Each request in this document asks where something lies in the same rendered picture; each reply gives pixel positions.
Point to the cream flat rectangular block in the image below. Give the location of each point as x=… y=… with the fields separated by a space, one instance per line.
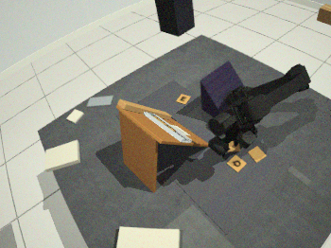
x=62 y=156

